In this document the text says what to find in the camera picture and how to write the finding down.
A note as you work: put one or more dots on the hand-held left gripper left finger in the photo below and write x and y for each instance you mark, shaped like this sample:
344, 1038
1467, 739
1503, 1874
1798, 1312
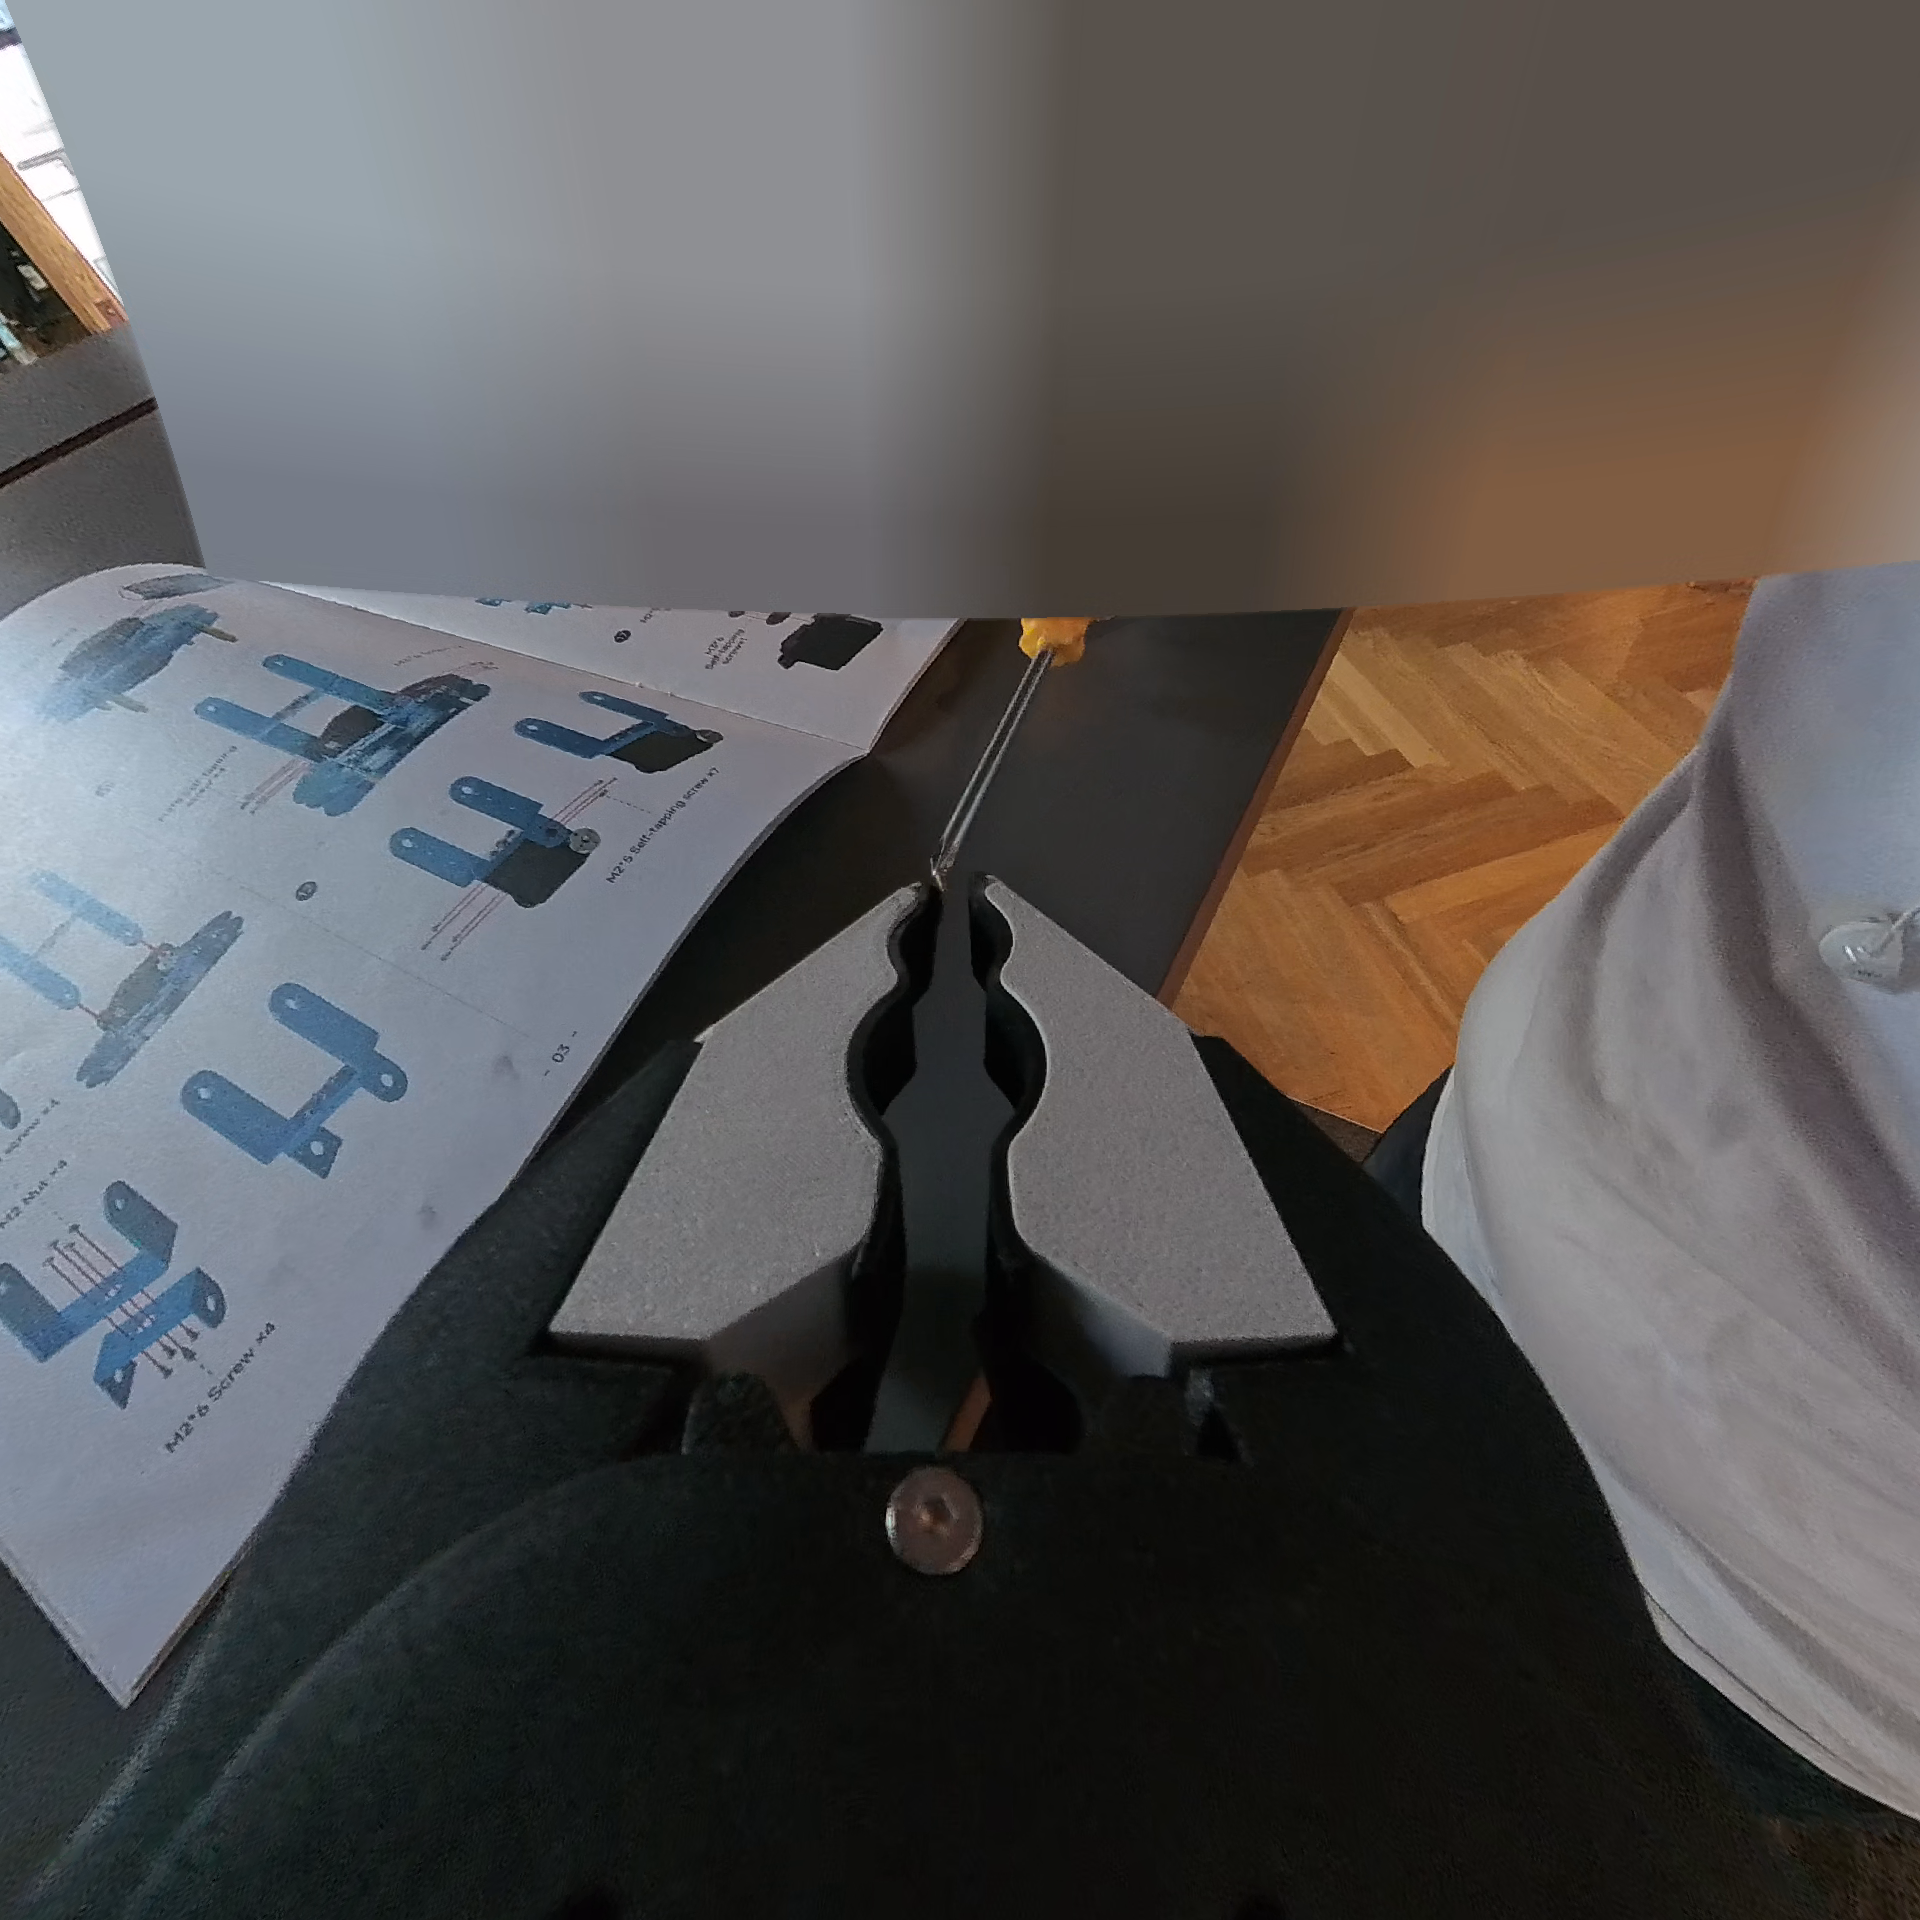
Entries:
720, 1201

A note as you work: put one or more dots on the dark desk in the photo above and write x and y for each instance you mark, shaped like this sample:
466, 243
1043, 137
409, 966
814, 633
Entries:
1108, 809

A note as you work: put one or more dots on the person's white shirt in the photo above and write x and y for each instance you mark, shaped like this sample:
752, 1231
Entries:
1694, 1201

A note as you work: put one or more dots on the open assembly instruction booklet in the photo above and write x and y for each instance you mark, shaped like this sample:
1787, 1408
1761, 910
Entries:
300, 961

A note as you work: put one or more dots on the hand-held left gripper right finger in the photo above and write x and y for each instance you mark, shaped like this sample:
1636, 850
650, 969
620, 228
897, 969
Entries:
1155, 1185

